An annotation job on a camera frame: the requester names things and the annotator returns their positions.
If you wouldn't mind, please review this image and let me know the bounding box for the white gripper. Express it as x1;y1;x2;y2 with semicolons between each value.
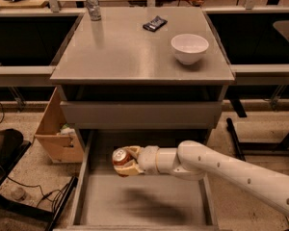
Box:
114;145;159;176

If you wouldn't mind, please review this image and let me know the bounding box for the red coke can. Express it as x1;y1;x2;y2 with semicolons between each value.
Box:
112;148;133;177

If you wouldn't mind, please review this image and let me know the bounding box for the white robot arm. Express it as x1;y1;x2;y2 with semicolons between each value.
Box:
112;141;289;218

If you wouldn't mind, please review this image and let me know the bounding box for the open grey middle drawer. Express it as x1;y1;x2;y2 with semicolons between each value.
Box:
54;130;220;231

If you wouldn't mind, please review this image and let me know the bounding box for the grey top drawer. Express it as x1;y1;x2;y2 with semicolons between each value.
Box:
61;101;222;129

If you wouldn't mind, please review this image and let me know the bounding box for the grey drawer cabinet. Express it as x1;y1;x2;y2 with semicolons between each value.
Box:
51;7;234;145

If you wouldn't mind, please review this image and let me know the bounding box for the cardboard box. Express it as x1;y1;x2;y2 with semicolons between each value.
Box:
35;90;84;163

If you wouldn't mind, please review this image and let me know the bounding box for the black pole on floor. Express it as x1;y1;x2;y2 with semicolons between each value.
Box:
226;118;246;161

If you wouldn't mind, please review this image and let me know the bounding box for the white ceramic bowl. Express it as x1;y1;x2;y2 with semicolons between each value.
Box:
171;34;209;65

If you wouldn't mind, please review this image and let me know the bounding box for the dark bag on floor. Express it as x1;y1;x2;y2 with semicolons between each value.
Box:
0;129;24;174

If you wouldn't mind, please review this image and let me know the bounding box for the dark snack bar wrapper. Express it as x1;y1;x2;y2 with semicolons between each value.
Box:
143;16;168;32

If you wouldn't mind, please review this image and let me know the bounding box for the clear plastic water bottle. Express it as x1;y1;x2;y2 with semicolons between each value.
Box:
86;0;101;21

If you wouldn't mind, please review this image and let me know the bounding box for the black cable on floor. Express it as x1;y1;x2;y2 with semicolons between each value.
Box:
6;176;70;212

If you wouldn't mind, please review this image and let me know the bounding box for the black frame on floor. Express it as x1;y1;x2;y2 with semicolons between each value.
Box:
0;141;78;231

